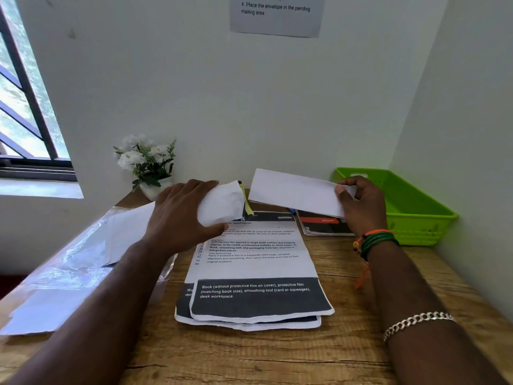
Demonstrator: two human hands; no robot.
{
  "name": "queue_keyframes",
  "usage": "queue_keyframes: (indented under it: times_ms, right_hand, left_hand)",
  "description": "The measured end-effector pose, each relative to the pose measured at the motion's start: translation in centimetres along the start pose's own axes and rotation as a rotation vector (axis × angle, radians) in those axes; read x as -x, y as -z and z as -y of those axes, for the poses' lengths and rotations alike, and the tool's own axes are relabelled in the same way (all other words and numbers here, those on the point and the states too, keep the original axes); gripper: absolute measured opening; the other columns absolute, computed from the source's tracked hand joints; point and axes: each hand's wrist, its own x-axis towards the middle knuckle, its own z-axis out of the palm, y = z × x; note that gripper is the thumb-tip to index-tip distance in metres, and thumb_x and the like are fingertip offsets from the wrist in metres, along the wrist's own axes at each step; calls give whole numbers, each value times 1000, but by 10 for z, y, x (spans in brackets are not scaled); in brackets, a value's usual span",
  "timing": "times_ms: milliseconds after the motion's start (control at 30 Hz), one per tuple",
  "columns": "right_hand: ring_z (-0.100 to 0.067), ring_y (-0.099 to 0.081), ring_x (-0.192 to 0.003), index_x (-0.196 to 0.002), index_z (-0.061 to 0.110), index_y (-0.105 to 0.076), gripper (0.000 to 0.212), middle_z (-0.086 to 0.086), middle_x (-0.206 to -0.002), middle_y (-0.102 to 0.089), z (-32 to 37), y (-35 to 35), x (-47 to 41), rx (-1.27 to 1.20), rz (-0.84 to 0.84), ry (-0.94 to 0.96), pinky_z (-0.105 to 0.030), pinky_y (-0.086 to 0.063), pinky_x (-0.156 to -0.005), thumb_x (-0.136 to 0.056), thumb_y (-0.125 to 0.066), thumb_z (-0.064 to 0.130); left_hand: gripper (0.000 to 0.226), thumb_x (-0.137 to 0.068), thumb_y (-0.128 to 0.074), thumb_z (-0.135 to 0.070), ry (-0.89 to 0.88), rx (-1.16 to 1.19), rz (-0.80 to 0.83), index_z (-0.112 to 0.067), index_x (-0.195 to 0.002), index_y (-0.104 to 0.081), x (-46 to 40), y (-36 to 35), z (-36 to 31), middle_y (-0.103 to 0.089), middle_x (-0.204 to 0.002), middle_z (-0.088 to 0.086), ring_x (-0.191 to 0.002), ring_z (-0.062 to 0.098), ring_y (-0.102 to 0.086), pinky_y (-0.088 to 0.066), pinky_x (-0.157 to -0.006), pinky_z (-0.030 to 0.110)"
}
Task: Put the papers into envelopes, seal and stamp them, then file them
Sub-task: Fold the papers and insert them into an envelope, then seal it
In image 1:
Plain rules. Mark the paper notice on wall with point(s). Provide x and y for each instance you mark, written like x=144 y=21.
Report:
x=276 y=15

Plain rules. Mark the person's left hand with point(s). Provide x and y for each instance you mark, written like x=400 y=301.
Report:
x=176 y=220

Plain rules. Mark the stack of printed papers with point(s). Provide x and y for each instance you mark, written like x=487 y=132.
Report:
x=256 y=300

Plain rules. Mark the single white envelope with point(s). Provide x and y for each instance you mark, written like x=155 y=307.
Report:
x=220 y=204

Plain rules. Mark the green plastic basket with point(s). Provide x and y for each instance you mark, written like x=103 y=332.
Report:
x=413 y=208

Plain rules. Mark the person's right forearm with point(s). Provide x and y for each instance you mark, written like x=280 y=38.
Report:
x=425 y=316

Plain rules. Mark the orange and green thread wristbands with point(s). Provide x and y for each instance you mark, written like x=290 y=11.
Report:
x=376 y=240

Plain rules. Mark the person's left forearm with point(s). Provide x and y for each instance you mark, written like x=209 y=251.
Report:
x=92 y=320

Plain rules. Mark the printed sheet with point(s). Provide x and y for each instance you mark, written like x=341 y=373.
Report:
x=296 y=192

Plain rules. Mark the black notebook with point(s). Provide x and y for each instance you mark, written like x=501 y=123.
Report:
x=324 y=226

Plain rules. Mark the white flower plant in pot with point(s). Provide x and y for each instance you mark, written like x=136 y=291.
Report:
x=146 y=164

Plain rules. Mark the clear plastic envelope wrapper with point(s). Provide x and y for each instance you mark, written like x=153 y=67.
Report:
x=60 y=272

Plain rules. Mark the window with metal bars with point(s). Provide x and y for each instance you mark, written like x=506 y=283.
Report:
x=28 y=116

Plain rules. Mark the person's right hand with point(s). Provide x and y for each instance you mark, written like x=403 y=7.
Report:
x=366 y=208

